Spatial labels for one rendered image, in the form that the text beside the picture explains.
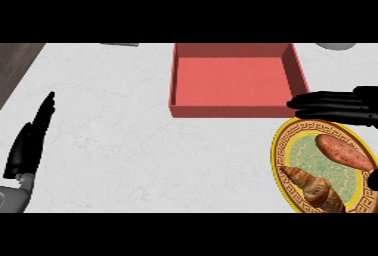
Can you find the grey flat object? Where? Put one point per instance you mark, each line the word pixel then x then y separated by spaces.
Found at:
pixel 120 44

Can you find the yellow patterned plate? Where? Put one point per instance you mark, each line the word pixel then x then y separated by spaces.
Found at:
pixel 315 160

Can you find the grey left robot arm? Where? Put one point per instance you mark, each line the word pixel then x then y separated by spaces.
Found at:
pixel 13 196

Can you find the dark wooden panel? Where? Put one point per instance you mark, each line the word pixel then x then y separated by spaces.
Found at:
pixel 15 65

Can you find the brown croissant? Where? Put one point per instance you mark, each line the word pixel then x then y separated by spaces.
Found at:
pixel 315 188

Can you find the red cardboard box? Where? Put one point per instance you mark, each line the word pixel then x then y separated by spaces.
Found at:
pixel 236 80

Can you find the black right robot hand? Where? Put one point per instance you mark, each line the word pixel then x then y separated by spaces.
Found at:
pixel 340 105

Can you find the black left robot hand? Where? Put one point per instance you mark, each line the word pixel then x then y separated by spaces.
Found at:
pixel 24 150

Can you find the pale grey round object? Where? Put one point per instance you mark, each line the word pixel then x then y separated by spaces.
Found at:
pixel 335 46

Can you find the reddish sweet potato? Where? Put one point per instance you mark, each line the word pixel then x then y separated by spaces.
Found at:
pixel 344 152

